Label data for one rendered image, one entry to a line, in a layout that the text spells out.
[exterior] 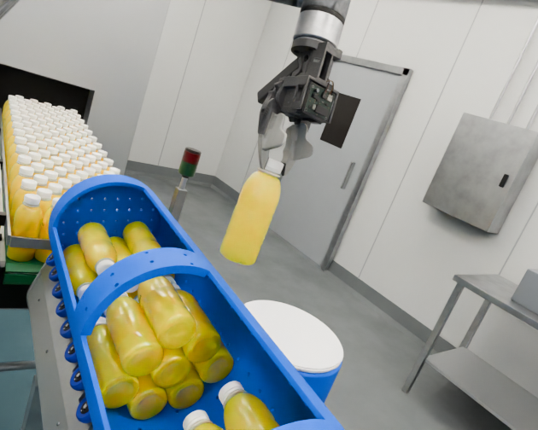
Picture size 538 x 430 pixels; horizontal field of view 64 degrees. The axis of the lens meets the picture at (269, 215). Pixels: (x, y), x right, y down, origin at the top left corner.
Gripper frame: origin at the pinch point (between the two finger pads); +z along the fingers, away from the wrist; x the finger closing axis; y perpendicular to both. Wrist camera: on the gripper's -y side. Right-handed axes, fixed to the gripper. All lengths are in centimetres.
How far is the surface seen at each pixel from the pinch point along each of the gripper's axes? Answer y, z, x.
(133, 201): -51, 16, -1
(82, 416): -8, 49, -17
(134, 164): -499, 14, 166
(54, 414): -20, 55, -18
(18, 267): -69, 42, -20
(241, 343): -2.5, 33.2, 6.4
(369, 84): -251, -134, 288
